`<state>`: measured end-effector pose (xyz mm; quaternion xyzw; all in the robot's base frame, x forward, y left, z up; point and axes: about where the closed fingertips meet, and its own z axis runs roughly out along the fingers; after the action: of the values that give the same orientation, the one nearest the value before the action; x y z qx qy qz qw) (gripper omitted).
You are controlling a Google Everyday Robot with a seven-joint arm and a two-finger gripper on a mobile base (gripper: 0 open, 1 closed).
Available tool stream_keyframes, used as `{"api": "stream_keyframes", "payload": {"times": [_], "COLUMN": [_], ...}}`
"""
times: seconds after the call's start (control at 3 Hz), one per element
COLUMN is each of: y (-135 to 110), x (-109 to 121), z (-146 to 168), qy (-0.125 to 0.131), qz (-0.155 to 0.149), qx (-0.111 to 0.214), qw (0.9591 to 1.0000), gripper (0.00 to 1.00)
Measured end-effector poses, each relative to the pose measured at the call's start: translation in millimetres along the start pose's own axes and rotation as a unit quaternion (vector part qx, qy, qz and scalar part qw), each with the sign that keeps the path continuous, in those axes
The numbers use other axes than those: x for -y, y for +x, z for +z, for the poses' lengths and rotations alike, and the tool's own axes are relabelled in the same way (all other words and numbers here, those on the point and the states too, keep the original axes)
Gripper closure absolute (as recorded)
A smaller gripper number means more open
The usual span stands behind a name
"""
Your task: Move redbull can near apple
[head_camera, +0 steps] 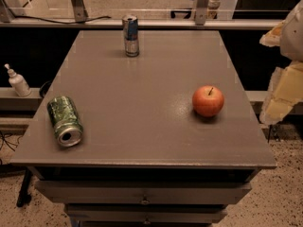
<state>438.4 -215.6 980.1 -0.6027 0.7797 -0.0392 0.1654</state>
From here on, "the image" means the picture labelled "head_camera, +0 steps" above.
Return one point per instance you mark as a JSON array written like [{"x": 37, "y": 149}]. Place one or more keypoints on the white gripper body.
[{"x": 294, "y": 35}]

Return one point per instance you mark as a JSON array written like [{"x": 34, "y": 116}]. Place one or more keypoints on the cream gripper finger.
[
  {"x": 285, "y": 90},
  {"x": 272, "y": 37}
]

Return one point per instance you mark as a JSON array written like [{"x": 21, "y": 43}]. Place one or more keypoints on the blue silver redbull can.
[{"x": 130, "y": 33}]

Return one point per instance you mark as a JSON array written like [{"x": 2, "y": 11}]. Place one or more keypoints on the red apple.
[{"x": 207, "y": 101}]

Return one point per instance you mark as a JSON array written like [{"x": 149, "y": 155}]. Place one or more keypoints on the green crushed soda can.
[{"x": 65, "y": 121}]

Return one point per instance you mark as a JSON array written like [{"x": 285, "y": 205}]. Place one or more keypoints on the grey drawer cabinet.
[{"x": 138, "y": 119}]

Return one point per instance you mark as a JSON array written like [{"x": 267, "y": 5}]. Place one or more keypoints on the grey drawer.
[
  {"x": 142, "y": 192},
  {"x": 144, "y": 214}
]

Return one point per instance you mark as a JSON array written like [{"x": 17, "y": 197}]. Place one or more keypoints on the top grey drawer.
[{"x": 142, "y": 192}]

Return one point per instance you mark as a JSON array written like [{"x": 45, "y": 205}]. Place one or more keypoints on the white pump bottle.
[{"x": 17, "y": 82}]

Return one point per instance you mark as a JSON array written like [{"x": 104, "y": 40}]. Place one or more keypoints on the black stand leg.
[{"x": 24, "y": 197}]

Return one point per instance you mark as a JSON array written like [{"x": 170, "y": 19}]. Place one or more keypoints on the right metal bracket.
[{"x": 201, "y": 12}]

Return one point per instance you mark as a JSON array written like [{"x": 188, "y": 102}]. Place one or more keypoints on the metal bracket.
[
  {"x": 201, "y": 12},
  {"x": 80, "y": 12}
]

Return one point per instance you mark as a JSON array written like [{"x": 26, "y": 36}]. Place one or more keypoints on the left metal bracket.
[{"x": 80, "y": 12}]

